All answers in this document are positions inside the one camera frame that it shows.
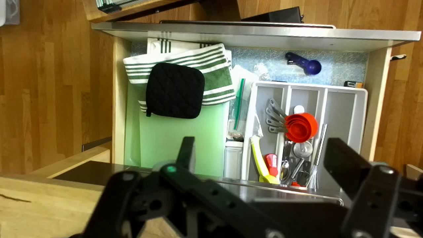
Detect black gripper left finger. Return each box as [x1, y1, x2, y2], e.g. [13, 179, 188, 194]
[176, 136, 196, 170]

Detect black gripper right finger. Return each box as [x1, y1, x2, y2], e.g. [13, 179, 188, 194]
[324, 137, 370, 198]

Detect lower open drawer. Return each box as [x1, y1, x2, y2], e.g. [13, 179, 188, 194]
[98, 21, 422, 179]

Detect orange measuring cups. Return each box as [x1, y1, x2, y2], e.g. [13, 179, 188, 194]
[284, 112, 319, 142]

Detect black pot holder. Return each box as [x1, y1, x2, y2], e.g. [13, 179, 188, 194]
[146, 62, 205, 119]

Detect yellow citrus squeezer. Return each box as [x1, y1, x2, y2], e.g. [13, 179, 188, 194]
[251, 134, 279, 185]

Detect white cutlery tray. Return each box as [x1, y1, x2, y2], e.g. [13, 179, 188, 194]
[241, 81, 368, 191]

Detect red utensil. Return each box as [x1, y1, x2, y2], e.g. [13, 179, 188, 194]
[265, 153, 278, 177]

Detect green striped dish towel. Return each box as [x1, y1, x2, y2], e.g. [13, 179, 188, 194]
[123, 43, 235, 107]

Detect blue measuring spoon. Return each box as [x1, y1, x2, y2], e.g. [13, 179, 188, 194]
[286, 51, 321, 75]

